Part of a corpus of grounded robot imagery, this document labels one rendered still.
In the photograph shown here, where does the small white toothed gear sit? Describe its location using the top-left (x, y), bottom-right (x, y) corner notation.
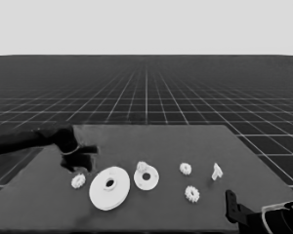
top-left (136, 161), bottom-right (148, 174)
top-left (184, 185), bottom-right (200, 204)
top-left (179, 162), bottom-right (192, 176)
top-left (70, 173), bottom-right (87, 190)

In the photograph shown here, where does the large thick white disc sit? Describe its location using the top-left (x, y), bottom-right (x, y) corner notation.
top-left (88, 166), bottom-right (131, 212)

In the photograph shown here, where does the small white T-shaped piece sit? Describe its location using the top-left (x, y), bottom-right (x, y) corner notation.
top-left (211, 162), bottom-right (224, 181)

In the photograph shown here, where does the white round carrier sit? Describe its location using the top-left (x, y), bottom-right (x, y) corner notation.
top-left (133, 164), bottom-right (160, 191)

